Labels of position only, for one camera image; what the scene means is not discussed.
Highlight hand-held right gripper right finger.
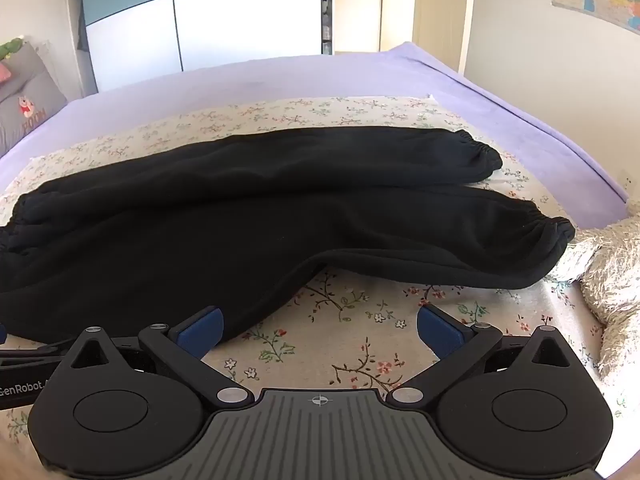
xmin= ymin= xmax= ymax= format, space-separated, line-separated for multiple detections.
xmin=385 ymin=303 xmax=577 ymax=407

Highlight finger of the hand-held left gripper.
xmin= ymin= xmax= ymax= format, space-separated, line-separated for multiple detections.
xmin=0 ymin=324 xmax=77 ymax=361

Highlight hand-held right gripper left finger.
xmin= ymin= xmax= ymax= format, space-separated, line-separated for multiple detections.
xmin=69 ymin=306 xmax=254 ymax=409

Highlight black pants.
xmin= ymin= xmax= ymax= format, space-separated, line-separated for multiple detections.
xmin=0 ymin=127 xmax=576 ymax=348

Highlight floral print cloth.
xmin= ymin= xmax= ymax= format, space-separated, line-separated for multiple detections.
xmin=0 ymin=95 xmax=628 ymax=443

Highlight fluffy white blanket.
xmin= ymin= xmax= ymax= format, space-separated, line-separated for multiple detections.
xmin=547 ymin=217 xmax=640 ymax=386

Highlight grey cartoon print pillow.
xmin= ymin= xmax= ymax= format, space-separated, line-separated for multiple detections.
xmin=0 ymin=40 xmax=68 ymax=158

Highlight green plush toy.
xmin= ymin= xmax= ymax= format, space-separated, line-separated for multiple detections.
xmin=0 ymin=36 xmax=28 ymax=61

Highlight blue and white wardrobe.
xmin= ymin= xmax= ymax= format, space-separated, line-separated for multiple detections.
xmin=79 ymin=0 xmax=334 ymax=94

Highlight white door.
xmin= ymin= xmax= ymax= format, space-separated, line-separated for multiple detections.
xmin=381 ymin=0 xmax=417 ymax=52

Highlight door with dark handle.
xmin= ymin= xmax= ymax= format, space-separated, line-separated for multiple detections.
xmin=414 ymin=0 xmax=477 ymax=73

